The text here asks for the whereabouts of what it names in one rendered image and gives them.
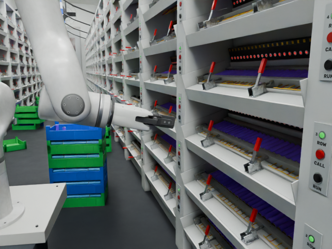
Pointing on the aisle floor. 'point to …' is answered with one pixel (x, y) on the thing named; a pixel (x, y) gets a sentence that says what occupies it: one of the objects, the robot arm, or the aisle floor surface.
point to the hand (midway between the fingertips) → (166, 121)
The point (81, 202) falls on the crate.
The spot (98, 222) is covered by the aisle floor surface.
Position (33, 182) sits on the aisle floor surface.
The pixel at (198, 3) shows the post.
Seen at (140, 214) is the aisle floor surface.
